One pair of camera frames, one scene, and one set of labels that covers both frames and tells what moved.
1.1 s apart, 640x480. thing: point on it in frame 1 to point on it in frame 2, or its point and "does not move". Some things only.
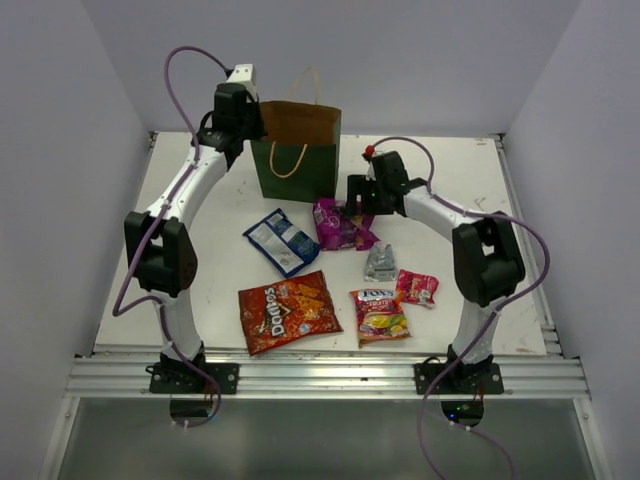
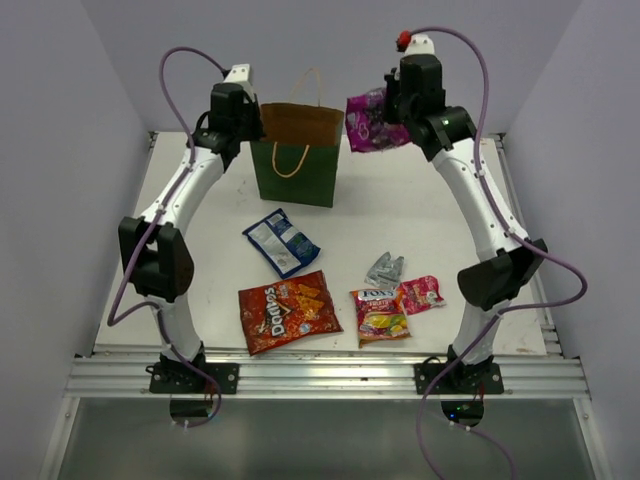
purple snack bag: (338, 229) to (366, 126)
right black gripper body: (374, 202) to (397, 108)
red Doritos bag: (288, 311) does not move
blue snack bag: (283, 243) does not move
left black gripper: (258, 131) does not move
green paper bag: (297, 159) does not move
